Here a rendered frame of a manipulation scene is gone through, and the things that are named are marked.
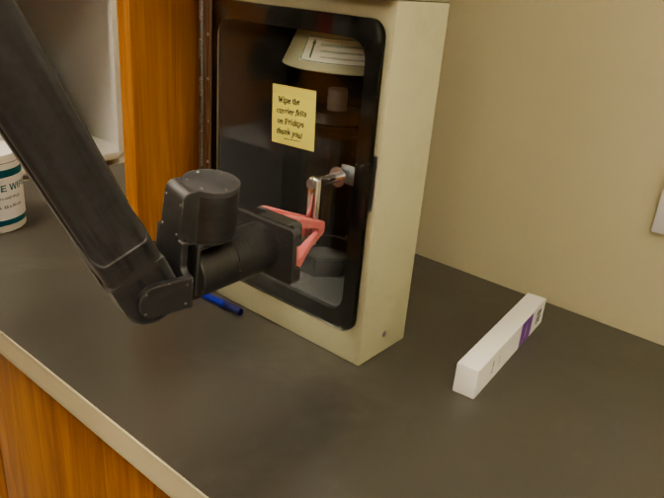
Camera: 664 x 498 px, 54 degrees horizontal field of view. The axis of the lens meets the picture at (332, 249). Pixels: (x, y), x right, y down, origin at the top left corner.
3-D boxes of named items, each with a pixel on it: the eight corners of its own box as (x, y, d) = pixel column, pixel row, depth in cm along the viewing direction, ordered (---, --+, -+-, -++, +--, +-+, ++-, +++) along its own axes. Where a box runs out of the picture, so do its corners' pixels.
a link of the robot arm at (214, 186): (100, 278, 66) (138, 322, 61) (99, 173, 60) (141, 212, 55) (204, 254, 73) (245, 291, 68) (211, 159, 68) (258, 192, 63)
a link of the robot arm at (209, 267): (159, 286, 68) (194, 311, 65) (162, 228, 65) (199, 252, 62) (210, 267, 73) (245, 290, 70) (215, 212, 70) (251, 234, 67)
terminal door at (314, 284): (207, 261, 105) (207, -4, 89) (355, 334, 87) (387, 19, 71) (204, 263, 104) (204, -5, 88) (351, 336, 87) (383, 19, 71)
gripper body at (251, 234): (241, 203, 77) (192, 217, 71) (305, 227, 71) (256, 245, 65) (241, 253, 79) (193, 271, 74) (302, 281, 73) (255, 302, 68)
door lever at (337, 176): (341, 240, 83) (326, 234, 85) (348, 169, 80) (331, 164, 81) (313, 250, 80) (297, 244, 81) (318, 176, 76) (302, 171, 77)
